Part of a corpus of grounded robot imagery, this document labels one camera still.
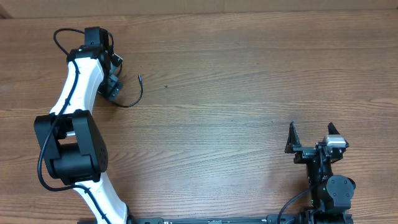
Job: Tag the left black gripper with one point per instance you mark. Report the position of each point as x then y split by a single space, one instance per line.
110 87

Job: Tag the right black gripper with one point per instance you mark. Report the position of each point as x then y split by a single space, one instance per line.
305 153

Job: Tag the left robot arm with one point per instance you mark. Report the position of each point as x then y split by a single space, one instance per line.
73 154

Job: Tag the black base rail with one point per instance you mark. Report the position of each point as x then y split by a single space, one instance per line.
270 219

